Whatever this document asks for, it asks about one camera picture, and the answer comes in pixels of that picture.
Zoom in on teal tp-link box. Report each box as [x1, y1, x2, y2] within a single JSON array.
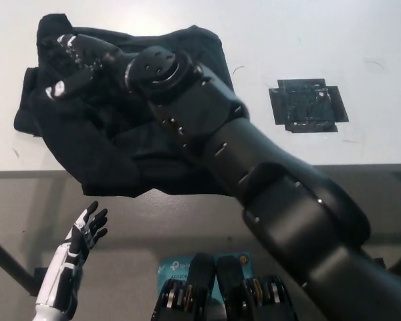
[[157, 252, 252, 302]]

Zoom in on black Columbia jacket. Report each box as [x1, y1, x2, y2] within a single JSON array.
[[13, 13, 251, 201]]

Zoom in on black tape patch on table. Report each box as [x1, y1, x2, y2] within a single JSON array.
[[269, 78, 350, 135]]

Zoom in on black robot feet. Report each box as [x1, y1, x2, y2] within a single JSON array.
[[152, 252, 297, 321]]

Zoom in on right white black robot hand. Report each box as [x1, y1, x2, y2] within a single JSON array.
[[41, 32, 132, 102]]

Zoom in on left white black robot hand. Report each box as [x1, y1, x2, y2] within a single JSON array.
[[35, 200, 108, 314]]

